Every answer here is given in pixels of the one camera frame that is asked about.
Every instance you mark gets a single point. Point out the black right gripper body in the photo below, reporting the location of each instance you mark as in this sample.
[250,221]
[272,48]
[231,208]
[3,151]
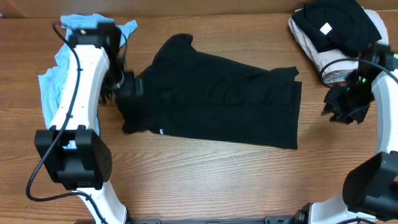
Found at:
[343,104]

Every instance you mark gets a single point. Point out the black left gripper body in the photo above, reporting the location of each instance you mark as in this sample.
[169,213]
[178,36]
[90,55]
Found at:
[125,94]

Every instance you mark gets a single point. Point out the black mesh shirt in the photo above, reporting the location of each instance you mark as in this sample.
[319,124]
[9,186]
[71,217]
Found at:
[192,94]

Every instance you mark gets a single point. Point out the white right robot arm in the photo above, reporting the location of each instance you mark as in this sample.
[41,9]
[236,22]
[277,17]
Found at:
[369,192]

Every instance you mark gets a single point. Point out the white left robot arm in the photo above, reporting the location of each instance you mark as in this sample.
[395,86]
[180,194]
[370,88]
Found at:
[71,149]

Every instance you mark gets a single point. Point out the folded beige garment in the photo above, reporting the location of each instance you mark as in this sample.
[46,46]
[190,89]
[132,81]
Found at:
[338,71]

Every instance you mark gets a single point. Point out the folded black shirt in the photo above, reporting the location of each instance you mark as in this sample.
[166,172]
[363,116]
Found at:
[337,24]

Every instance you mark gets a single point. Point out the light blue crumpled shirt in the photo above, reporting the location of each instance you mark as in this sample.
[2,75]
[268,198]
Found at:
[52,83]

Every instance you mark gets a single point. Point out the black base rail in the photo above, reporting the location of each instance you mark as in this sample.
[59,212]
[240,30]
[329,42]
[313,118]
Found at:
[217,221]

